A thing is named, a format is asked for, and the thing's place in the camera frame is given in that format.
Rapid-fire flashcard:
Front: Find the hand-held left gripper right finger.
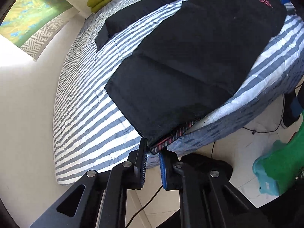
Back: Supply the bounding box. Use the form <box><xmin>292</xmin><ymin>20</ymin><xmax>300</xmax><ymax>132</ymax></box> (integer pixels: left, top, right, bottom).
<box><xmin>159</xmin><ymin>148</ymin><xmax>271</xmax><ymax>228</ymax></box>

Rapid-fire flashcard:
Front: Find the blue white striped bed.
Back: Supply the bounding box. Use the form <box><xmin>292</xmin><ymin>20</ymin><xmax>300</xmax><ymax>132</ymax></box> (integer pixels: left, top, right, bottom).
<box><xmin>53</xmin><ymin>0</ymin><xmax>304</xmax><ymax>186</ymax></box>

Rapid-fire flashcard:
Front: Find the green plastic bag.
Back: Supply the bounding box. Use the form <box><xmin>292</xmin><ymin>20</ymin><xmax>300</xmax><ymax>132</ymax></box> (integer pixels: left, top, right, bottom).
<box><xmin>253</xmin><ymin>119</ymin><xmax>304</xmax><ymax>195</ymax></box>

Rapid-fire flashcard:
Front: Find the black cable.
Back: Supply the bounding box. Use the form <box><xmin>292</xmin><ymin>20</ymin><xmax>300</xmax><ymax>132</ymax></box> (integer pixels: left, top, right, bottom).
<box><xmin>242</xmin><ymin>94</ymin><xmax>285</xmax><ymax>134</ymax></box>
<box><xmin>125</xmin><ymin>180</ymin><xmax>164</xmax><ymax>228</ymax></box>

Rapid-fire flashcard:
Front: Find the landscape wall hanging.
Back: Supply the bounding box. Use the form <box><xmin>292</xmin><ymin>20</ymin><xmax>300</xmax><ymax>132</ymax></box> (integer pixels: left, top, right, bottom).
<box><xmin>0</xmin><ymin>0</ymin><xmax>73</xmax><ymax>60</ymax></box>

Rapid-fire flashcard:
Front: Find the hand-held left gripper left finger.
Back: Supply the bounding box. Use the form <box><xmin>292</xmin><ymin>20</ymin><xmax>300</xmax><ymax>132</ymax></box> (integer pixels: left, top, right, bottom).
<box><xmin>30</xmin><ymin>137</ymin><xmax>149</xmax><ymax>228</ymax></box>

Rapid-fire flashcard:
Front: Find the black garment pink logo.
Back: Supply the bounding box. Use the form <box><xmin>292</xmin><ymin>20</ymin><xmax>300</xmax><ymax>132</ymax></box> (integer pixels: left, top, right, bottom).
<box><xmin>96</xmin><ymin>0</ymin><xmax>288</xmax><ymax>154</ymax></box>

